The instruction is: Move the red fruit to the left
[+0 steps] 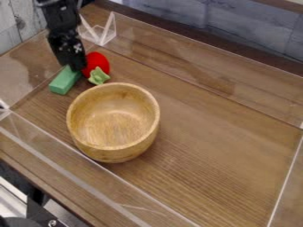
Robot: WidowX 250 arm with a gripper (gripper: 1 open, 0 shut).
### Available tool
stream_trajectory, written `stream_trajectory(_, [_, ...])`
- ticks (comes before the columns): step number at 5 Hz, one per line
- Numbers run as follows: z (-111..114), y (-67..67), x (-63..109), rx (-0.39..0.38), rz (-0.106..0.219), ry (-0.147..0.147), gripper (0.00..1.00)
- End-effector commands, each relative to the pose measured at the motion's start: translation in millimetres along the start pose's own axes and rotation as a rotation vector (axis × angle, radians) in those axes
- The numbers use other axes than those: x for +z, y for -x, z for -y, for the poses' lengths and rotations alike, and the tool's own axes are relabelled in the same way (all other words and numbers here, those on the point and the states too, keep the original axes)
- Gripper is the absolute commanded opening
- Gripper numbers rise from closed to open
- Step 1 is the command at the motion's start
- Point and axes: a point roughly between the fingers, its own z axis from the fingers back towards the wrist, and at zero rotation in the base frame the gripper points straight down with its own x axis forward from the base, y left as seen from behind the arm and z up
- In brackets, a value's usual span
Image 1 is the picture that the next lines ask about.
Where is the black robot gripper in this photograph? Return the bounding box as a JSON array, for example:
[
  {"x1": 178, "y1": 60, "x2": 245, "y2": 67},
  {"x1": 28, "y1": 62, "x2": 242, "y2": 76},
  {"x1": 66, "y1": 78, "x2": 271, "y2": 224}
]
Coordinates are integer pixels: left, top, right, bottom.
[{"x1": 46, "y1": 29, "x2": 86, "y2": 71}]

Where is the green mat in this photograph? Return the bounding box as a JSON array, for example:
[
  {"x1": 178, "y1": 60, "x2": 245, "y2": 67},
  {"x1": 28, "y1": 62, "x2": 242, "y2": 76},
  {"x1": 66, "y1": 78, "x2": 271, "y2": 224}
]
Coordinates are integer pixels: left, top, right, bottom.
[{"x1": 48, "y1": 66, "x2": 81, "y2": 95}]

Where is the red plush fruit green stem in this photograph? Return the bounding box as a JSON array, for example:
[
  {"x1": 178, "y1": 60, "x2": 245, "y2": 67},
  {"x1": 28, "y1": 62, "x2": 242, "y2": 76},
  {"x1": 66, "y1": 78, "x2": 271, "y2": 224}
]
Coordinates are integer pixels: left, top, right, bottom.
[{"x1": 81, "y1": 51, "x2": 109, "y2": 85}]

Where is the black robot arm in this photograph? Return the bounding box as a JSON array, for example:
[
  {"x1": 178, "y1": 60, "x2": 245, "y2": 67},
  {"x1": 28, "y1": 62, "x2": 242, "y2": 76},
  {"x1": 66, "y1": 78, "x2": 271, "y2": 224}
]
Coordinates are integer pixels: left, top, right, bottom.
[{"x1": 36, "y1": 0, "x2": 86, "y2": 71}]

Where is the light wooden bowl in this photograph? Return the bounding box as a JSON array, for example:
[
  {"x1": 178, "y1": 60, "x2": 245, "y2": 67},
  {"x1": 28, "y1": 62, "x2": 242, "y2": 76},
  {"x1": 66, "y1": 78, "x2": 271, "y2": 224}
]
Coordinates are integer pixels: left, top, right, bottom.
[{"x1": 66, "y1": 82, "x2": 160, "y2": 163}]

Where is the clear acrylic tray enclosure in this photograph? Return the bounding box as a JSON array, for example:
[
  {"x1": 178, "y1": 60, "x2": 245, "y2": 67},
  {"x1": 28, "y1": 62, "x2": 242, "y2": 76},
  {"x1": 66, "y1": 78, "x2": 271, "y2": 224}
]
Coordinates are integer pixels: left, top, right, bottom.
[{"x1": 0, "y1": 16, "x2": 303, "y2": 227}]

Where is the black metal bracket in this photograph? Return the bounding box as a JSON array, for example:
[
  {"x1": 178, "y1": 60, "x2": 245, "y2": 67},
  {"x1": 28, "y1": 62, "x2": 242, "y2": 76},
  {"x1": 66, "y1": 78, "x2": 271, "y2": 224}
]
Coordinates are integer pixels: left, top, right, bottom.
[{"x1": 26, "y1": 197, "x2": 68, "y2": 227}]

